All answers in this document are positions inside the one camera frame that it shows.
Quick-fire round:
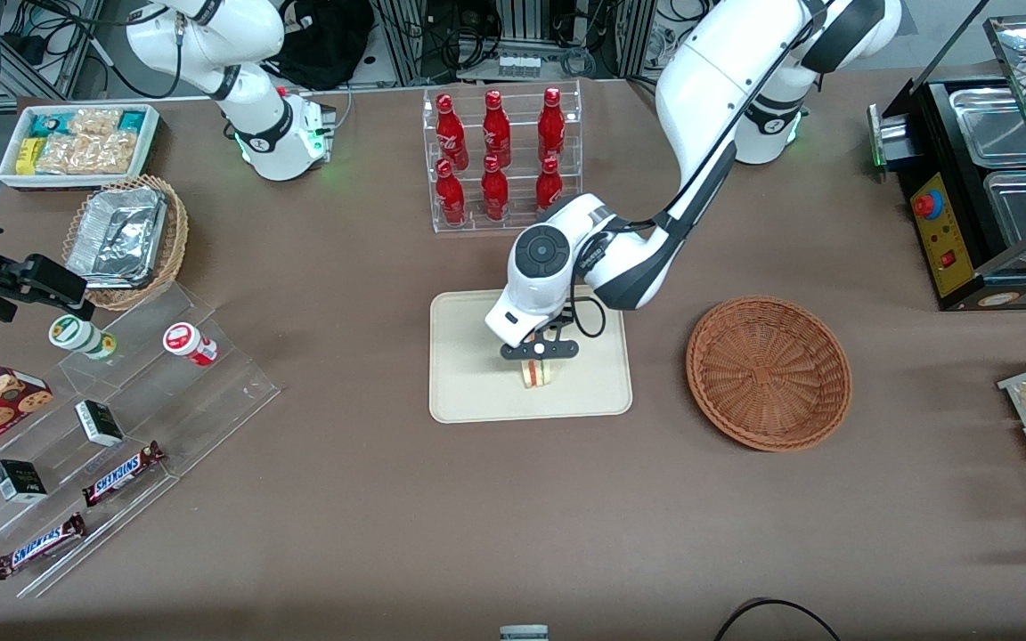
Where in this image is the beige rectangular serving tray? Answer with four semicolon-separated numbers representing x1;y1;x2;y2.
428;284;634;425

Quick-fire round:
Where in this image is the oval light wicker basket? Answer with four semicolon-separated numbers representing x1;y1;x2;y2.
61;174;190;312

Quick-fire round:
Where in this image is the round brown wicker basket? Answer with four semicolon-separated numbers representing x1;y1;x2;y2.
686;296;853;452

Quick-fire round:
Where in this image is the green lid white cup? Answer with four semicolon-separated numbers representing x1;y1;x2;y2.
48;314;118;361

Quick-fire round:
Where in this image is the silver foil container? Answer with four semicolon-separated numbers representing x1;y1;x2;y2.
65;186;168;290

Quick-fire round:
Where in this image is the white rectangular snack bin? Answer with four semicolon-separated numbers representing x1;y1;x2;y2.
0;103;161;190

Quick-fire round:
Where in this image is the clear cracker bag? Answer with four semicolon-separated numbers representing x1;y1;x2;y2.
35;132;138;175
68;109;122;137

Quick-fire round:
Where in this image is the clear acrylic bottle rack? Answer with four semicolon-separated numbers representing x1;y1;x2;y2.
422;78;583;234

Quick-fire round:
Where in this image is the small black carton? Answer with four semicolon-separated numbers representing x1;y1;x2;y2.
0;459;49;504
75;400;126;448

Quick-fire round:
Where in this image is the red lid white cup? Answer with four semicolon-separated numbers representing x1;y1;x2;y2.
163;322;219;368

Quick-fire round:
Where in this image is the red cola bottle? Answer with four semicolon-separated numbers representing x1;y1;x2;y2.
481;154;510;222
535;156;565;215
435;158;467;227
537;86;566;166
482;89;512;168
436;93;469;170

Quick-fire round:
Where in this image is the clear acrylic stepped display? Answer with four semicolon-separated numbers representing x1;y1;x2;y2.
0;283;281;599

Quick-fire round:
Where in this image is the brown snickers bar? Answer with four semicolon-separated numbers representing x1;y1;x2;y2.
0;512;88;581
81;441;167;508

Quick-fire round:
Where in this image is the black fabric bag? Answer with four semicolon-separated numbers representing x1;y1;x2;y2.
264;0;376;90

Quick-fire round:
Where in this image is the black glass food warmer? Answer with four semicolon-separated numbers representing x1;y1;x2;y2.
867;9;1026;312

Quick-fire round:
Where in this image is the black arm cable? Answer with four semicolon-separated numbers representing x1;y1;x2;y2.
565;0;835;341

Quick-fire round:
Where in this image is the black floor cable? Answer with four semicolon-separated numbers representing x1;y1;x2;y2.
713;598;843;641

